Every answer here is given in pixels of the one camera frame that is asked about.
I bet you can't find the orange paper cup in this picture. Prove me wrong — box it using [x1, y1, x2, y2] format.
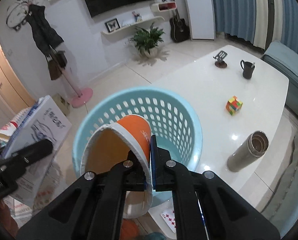
[80, 114, 153, 219]

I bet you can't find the playing card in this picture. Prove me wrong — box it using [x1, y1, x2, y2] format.
[160, 207, 176, 233]

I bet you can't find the white cardboard box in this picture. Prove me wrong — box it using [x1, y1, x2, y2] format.
[1, 95, 72, 207]

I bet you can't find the steel thermos bottle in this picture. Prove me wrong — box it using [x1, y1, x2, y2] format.
[227, 131, 269, 172]

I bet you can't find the light blue plastic basket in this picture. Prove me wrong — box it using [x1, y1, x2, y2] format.
[72, 87, 203, 177]

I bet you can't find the colourful puzzle cube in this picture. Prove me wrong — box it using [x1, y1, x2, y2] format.
[226, 96, 243, 116]

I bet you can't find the pink coat rack stand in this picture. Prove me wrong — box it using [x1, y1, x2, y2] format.
[61, 69, 93, 108]

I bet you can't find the brown hanging bag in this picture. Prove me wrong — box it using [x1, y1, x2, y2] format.
[47, 50, 67, 81]

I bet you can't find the black coat on rack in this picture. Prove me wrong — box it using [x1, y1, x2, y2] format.
[26, 4, 64, 57]

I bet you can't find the phone stand on coaster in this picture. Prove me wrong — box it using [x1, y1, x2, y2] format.
[213, 50, 227, 68]

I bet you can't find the black mug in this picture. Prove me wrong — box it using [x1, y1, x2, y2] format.
[240, 60, 255, 80]

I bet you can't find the teal sofa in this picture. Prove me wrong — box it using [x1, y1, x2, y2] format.
[261, 41, 298, 116]

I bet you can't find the green potted plant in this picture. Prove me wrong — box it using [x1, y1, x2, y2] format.
[129, 23, 165, 59]

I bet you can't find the black acoustic guitar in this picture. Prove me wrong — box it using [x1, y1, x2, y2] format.
[170, 9, 190, 43]

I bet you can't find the framed butterfly picture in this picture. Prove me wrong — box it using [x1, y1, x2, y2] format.
[105, 18, 120, 33]

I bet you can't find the blue striped curtain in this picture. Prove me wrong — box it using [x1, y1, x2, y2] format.
[213, 0, 298, 54]

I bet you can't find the white refrigerator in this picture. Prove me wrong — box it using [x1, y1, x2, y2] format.
[185, 0, 215, 40]

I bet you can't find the white curved wall shelf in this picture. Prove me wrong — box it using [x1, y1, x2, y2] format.
[101, 16, 165, 41]

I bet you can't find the white and red wall cubby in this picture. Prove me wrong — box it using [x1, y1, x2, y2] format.
[150, 2, 177, 12]

